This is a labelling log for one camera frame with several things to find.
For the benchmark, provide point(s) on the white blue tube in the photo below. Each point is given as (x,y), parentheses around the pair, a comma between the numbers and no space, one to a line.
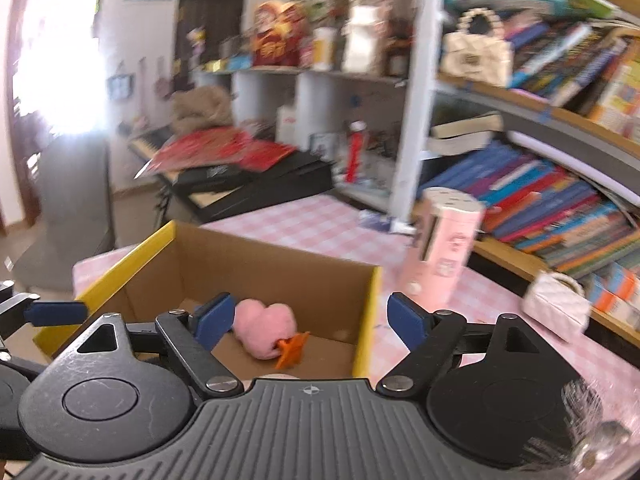
(387,222)

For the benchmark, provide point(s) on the row of colourful picture books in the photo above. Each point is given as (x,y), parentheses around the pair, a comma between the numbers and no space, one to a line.
(575,60)

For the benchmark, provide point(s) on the teal box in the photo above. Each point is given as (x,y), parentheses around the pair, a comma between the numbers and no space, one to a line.
(240,62)

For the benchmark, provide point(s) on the black keyboard case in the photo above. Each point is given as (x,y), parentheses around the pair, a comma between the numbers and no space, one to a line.
(270,187)

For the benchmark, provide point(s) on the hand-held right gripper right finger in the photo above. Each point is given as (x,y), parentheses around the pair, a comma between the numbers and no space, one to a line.
(406,322)

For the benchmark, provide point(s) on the row of blue spined books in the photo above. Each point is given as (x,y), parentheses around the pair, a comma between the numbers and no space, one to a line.
(540,205)

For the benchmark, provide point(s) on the pink checked tablecloth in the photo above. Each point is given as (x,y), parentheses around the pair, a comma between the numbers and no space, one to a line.
(310,225)

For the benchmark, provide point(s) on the orange white carton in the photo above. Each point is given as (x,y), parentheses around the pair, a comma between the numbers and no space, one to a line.
(610,307)
(622,280)

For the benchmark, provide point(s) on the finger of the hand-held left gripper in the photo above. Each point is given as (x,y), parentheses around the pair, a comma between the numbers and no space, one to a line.
(57,312)

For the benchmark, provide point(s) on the cream quilted handbag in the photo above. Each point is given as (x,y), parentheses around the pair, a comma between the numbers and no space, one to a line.
(475,60)

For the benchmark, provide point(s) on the hanging tote bag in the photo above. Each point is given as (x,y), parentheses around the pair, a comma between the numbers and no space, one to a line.
(122,87)

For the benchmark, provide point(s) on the black electronic keyboard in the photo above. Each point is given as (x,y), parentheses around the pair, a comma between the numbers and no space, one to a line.
(150,145)

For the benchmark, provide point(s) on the pink plush toy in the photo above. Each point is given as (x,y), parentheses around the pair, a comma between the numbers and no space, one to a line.
(260,325)

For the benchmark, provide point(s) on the brown cloth bundle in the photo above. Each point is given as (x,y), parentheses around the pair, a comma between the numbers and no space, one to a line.
(200,107)

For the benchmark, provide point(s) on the pink cylindrical holder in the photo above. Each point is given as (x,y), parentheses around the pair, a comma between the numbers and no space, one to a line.
(445,250)

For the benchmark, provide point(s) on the thick lying book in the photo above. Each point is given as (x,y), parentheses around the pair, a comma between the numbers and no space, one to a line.
(465,135)

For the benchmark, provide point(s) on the small white quilted purse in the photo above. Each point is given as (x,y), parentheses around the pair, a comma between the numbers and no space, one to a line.
(555,307)

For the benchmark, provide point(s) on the dark wooden door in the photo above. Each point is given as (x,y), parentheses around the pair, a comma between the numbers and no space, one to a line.
(210,5)

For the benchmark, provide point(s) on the white paper carton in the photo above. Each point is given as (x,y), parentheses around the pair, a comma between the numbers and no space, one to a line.
(364,42)

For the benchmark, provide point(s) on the yellow cardboard box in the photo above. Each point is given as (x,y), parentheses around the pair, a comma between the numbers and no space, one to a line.
(280,280)

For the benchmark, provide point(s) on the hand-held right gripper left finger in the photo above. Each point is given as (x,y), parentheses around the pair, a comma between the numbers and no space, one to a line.
(215,322)

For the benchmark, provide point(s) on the crinkled clear plastic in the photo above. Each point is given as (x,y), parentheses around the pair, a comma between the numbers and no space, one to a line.
(605,430)

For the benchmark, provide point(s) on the white bottle yellow label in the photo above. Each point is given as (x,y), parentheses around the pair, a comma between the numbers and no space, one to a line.
(323,50)

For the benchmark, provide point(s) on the small doll ornament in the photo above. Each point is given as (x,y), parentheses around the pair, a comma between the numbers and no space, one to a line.
(196,35)

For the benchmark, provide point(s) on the white bookshelf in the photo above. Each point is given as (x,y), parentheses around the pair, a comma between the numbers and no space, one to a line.
(415,110)

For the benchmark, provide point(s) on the white red small box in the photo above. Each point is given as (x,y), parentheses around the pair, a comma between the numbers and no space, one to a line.
(286,125)

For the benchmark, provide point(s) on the brown glass bottle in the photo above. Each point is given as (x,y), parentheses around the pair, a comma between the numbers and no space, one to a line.
(397,57)

